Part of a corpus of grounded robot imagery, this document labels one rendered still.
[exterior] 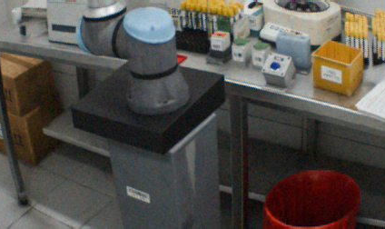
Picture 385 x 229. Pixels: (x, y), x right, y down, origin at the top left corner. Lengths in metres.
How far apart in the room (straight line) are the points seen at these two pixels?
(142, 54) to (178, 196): 0.36
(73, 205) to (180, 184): 1.36
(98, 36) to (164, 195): 0.43
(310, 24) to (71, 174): 1.56
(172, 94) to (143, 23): 0.19
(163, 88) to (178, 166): 0.19
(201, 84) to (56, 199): 1.46
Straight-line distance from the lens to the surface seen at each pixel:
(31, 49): 2.46
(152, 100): 1.68
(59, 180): 3.23
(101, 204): 3.03
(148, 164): 1.74
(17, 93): 3.21
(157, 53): 1.64
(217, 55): 2.08
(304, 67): 2.02
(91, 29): 1.71
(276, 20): 2.20
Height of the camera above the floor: 1.74
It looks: 29 degrees down
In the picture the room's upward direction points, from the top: 4 degrees counter-clockwise
